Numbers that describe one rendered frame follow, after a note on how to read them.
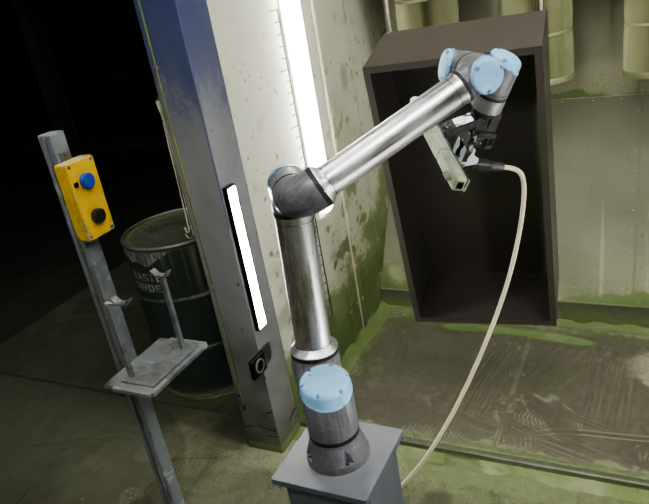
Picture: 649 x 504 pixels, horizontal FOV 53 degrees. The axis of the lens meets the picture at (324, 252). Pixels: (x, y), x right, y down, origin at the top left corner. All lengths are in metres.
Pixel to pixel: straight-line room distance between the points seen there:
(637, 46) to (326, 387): 2.27
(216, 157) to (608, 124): 2.20
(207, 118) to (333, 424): 1.20
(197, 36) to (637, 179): 2.36
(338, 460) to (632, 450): 1.39
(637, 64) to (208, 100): 2.00
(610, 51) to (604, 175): 0.64
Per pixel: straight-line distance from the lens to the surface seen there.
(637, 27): 3.46
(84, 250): 2.33
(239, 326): 2.79
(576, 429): 3.05
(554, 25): 3.50
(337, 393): 1.86
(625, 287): 3.68
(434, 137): 2.12
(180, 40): 2.44
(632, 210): 3.74
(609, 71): 3.87
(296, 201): 1.67
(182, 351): 2.45
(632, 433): 3.06
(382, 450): 2.05
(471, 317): 2.98
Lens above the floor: 1.98
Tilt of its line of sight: 23 degrees down
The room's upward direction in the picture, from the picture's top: 10 degrees counter-clockwise
